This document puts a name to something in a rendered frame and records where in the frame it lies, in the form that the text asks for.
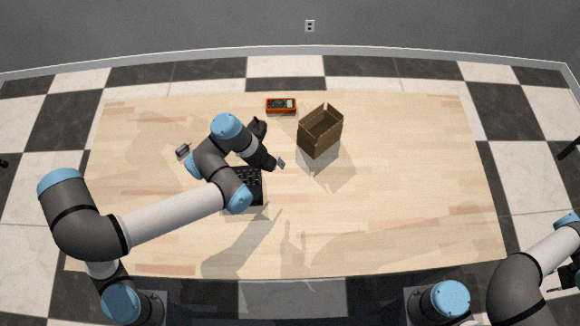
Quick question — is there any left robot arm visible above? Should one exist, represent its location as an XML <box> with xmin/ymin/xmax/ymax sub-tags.
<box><xmin>36</xmin><ymin>112</ymin><xmax>253</xmax><ymax>326</ymax></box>

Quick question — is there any black lighting desk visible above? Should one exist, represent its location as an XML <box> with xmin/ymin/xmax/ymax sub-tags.
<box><xmin>231</xmin><ymin>165</ymin><xmax>264</xmax><ymax>206</ymax></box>

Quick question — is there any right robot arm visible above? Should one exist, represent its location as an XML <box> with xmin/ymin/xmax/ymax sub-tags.
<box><xmin>407</xmin><ymin>212</ymin><xmax>580</xmax><ymax>326</ymax></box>

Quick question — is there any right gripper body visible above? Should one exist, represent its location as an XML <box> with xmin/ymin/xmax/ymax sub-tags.
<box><xmin>557</xmin><ymin>263</ymin><xmax>578</xmax><ymax>290</ymax></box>

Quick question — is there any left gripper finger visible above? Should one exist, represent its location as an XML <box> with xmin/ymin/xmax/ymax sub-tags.
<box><xmin>274</xmin><ymin>156</ymin><xmax>285</xmax><ymax>170</ymax></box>

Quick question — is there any brown cardboard box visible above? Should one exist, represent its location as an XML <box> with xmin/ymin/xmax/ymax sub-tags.
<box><xmin>296</xmin><ymin>102</ymin><xmax>343</xmax><ymax>160</ymax></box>

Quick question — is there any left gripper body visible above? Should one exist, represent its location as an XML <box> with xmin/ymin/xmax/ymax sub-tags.
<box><xmin>235</xmin><ymin>116</ymin><xmax>277</xmax><ymax>172</ymax></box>

